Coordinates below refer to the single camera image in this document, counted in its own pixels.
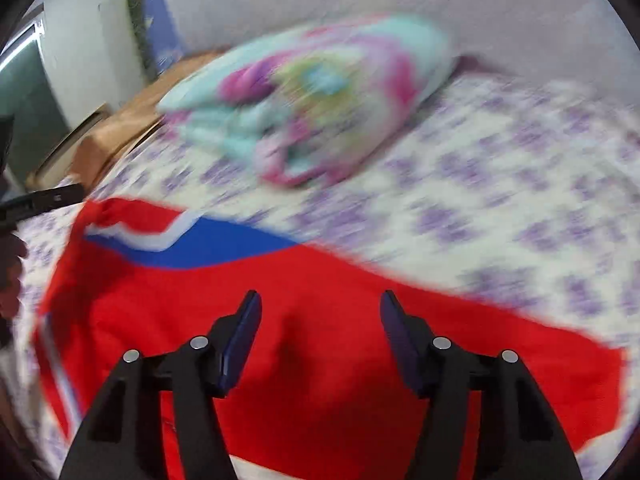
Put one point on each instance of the brown satin pillow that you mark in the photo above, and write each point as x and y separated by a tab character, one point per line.
115	130

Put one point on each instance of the person's left hand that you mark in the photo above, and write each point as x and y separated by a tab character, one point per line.
10	280

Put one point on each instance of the green patterned cloth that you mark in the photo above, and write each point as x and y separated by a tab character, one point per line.
137	35

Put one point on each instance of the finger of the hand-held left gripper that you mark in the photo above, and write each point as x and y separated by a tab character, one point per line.
45	199

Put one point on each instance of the purple floral bed sheet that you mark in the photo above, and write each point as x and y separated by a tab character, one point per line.
500	185

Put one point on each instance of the red pants with striped band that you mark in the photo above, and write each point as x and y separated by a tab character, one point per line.
325	410

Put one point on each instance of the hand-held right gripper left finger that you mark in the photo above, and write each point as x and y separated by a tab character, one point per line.
245	340

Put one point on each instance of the folded floral blanket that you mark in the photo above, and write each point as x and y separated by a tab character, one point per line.
300	100

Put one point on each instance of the dark window pane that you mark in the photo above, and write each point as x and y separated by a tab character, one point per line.
25	100

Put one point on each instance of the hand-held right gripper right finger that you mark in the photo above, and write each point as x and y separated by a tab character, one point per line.
400	345

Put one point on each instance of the blue patterned pillow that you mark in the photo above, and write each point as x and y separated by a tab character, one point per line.
160	25

